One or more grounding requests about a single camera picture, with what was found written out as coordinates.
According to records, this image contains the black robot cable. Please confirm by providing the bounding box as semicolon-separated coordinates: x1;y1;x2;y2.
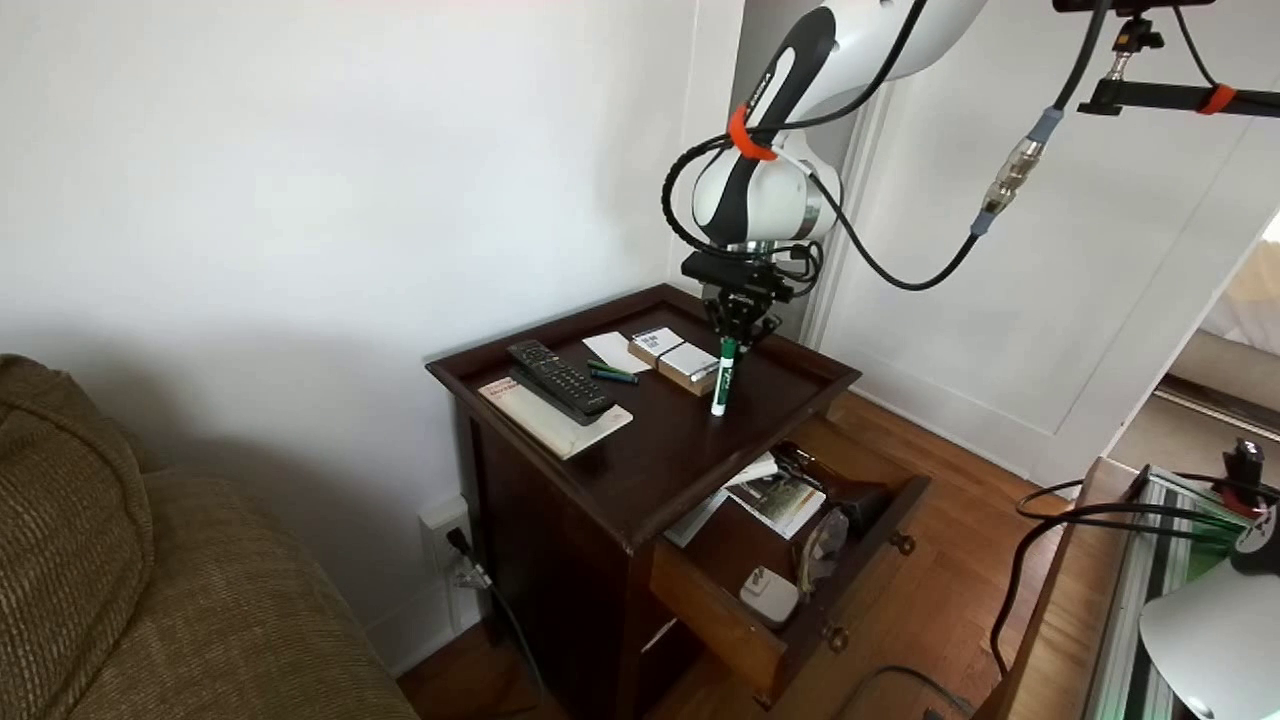
659;0;1112;295

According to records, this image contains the black TV remote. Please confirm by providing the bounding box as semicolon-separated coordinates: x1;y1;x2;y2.
502;335;621;423

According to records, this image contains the white paper card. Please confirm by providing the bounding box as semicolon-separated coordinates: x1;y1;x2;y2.
580;327;659;381

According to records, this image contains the dark wooden nightstand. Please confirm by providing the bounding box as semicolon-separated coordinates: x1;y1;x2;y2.
424;281;863;720

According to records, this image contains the white flat book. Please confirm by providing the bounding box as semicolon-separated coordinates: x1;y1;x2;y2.
474;374;635;466

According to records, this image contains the black knob post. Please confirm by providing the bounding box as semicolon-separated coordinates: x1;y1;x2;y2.
1218;437;1268;499

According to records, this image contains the black base cable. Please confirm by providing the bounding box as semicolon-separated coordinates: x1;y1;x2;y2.
993;476;1250;671

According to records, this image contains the green capped marker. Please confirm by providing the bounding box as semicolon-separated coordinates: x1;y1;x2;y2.
708;331;740;423

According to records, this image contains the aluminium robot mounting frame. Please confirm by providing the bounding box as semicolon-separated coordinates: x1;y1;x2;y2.
1084;466;1280;720

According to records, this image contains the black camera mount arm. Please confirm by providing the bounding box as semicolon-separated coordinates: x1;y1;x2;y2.
1076;14;1280;122

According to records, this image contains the open wooden drawer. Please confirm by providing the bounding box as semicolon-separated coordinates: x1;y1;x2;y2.
648;440;936;709

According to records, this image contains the white wall outlet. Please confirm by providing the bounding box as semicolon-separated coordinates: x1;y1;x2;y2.
415;491;499;597

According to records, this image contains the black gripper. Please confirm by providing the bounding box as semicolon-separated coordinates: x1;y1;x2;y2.
704;281;781;359

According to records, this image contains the white charger block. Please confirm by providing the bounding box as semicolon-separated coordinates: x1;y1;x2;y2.
737;566;805;630

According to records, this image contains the olive brown sofa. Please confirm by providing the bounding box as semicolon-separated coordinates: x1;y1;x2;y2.
0;352;420;720

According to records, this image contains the printed booklet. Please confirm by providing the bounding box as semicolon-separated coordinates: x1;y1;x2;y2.
725;462;831;543

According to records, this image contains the clear silver round object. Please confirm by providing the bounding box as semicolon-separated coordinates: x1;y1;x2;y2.
796;503;857;602

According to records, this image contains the wooden stand board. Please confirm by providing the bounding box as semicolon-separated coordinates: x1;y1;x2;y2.
982;455;1152;720

